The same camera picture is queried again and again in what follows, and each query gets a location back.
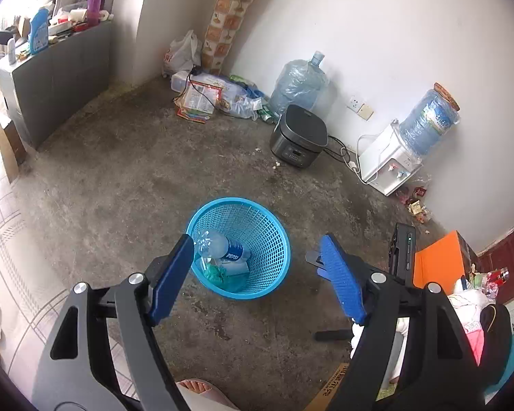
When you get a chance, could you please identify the white water dispenser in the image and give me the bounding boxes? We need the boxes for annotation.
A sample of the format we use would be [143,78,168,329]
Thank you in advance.
[359,120,425,197]

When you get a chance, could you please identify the purple cup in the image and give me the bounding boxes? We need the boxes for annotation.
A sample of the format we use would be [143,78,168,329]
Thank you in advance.
[87,0,104,29]

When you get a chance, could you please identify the patterned tall box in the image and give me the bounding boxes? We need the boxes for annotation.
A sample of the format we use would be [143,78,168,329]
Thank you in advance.
[201,0,267,75]

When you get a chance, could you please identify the clear plastic bottle blue label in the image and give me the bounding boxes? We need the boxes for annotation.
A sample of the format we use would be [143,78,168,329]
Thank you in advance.
[196,229,252,264]

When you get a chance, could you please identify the white plastic box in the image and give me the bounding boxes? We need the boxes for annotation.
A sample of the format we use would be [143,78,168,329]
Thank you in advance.
[170,71,198,93]

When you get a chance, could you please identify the pink cloth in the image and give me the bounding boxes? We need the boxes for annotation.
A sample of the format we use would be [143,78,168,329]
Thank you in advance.
[463,324,487,365]

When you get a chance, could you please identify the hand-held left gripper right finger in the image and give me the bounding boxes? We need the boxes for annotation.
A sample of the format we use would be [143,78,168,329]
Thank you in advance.
[319,233,498,411]

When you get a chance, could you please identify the black power cable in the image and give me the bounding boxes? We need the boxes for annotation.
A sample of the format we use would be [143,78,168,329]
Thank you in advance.
[325,135,357,162]

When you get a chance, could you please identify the white cloth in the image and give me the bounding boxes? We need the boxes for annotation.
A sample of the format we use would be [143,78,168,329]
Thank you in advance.
[449,277,498,324]

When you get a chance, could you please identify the red-edged printed sheet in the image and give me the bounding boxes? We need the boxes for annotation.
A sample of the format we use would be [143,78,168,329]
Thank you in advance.
[173,73,226,125]

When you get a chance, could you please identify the black rice cooker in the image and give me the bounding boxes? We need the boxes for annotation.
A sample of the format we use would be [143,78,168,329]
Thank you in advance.
[269,104,329,171]

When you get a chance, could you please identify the green plastic bag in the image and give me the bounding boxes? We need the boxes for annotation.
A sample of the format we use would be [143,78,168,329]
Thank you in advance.
[200,263,247,294]

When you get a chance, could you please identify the black cap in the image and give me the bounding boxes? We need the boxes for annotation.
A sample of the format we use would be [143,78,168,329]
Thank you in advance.
[479,303,514,378]

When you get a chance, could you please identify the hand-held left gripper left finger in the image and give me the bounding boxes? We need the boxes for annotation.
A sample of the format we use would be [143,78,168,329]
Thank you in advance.
[32,233,195,411]

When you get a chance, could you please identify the large wrapped water jug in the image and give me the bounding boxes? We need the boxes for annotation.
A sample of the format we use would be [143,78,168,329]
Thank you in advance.
[399,82,461,158]

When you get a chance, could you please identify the grey cabinet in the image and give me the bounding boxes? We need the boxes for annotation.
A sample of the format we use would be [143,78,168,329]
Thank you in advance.
[0,19,116,150]

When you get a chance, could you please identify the small white carton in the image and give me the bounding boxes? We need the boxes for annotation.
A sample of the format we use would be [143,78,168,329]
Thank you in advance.
[210,257,249,277]

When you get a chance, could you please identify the pink slipper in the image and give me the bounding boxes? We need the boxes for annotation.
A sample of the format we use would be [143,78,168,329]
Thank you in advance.
[175,378,241,411]

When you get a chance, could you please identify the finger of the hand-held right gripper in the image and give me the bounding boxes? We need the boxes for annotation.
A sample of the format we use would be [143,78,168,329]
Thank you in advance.
[305,251,327,280]

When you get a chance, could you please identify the brown cardboard box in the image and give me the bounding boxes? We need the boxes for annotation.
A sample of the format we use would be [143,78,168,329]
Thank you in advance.
[0,110,28,183]

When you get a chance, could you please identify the pile of snack wrappers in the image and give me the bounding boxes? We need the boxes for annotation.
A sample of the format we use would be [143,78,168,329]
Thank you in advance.
[395,183,434,224]

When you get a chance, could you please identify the white plastic bag red print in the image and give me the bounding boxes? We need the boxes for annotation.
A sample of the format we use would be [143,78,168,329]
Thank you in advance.
[163,30,203,78]

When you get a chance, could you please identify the dark red wooden furniture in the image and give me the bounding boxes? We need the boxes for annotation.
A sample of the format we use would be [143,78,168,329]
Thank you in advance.
[475,213,514,306]

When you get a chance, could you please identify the blue plastic mesh basket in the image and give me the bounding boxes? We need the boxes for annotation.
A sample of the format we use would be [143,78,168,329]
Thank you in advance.
[185,197,291,300]

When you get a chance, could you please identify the clear plastic bags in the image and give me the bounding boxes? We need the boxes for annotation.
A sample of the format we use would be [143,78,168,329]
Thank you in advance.
[216,75,267,121]

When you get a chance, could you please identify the person's right hand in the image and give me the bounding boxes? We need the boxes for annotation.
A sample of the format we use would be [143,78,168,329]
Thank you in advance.
[348,317,412,386]

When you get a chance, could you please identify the printed cardboard piece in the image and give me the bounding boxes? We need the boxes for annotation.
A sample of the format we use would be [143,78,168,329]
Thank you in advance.
[316,362,353,411]

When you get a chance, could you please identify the blue detergent bottle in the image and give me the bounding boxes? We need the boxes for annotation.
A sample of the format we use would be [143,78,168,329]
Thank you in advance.
[28,8,50,55]

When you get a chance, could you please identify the large clear water jug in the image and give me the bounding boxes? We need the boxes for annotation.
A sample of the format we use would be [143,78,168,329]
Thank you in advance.
[268,50,330,116]

